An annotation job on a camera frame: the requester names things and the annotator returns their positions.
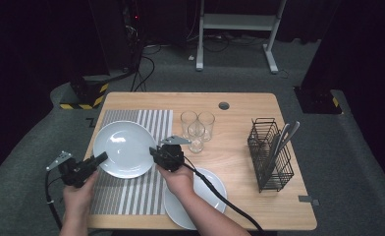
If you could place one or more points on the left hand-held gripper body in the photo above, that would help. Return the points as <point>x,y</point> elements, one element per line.
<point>72,172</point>

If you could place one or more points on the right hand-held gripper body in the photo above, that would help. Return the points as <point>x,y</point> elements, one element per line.
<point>171,157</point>

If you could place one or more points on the white plate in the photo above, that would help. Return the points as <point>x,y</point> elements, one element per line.
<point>125,150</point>
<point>177,209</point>

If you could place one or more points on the person's right hand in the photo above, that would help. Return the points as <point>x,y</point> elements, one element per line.
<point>179,183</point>

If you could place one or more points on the person's left hand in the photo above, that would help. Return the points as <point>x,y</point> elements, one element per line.
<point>77,200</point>

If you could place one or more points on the clear drinking glass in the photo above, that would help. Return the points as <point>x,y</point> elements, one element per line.
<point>208,124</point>
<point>196,141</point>
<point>188,123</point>

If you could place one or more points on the grey striped placemat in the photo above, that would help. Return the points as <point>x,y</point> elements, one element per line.
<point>131,196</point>

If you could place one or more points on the black yellow striped base block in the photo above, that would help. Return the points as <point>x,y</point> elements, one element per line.
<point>89,95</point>

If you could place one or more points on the small white plug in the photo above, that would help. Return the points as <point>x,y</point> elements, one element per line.
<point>191,58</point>

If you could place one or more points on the silver cutlery piece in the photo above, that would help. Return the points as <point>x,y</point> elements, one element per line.
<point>285,131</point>
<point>293,129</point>

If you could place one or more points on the dark equipment rack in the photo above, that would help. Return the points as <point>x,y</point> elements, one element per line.
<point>131,32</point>

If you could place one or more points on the grey tape piece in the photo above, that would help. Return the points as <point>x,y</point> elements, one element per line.
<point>306,199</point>

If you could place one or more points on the black stand base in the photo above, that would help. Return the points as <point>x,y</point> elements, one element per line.
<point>316,101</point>

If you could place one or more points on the white metal stand frame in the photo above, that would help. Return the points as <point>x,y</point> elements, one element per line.
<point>239,22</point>

